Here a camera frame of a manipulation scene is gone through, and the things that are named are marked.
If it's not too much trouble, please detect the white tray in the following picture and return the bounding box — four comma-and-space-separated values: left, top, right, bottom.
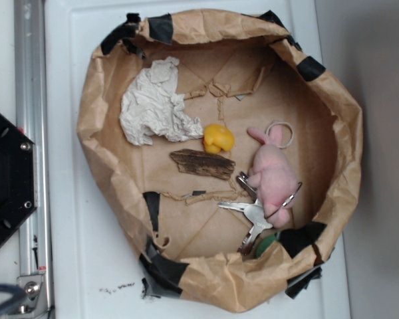
43, 0, 352, 319

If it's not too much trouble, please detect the green round object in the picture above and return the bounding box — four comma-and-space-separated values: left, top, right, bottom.
255, 234, 277, 259

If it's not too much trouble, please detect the crumpled white paper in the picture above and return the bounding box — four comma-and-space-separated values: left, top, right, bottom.
119, 56, 203, 146

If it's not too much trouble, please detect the silver key pointing down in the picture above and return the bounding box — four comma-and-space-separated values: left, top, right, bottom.
238, 204, 273, 256

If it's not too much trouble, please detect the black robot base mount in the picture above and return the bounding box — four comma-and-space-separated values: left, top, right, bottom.
0, 113, 37, 248

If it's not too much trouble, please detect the silver key pointing left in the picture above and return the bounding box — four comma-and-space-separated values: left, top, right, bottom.
217, 201, 263, 214

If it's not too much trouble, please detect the wire key ring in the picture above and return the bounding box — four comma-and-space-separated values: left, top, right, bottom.
263, 181, 303, 220

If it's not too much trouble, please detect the aluminium extrusion rail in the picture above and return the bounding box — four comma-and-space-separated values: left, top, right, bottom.
14, 1, 55, 318

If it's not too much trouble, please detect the brown paper bag bin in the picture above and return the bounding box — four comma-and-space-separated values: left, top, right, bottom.
77, 9, 362, 312

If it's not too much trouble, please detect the yellow rubber duck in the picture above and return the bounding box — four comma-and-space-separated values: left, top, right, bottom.
203, 124, 235, 154

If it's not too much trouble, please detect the silver nail clipper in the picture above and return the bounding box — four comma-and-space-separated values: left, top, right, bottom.
236, 171, 257, 200

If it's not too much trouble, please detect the pink plush bunny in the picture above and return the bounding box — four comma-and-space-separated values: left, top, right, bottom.
247, 124, 298, 229

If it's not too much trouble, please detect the white elastic loop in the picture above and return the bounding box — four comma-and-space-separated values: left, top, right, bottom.
265, 120, 295, 150

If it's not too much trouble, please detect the dark wood piece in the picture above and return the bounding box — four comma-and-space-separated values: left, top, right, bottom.
170, 149, 235, 180

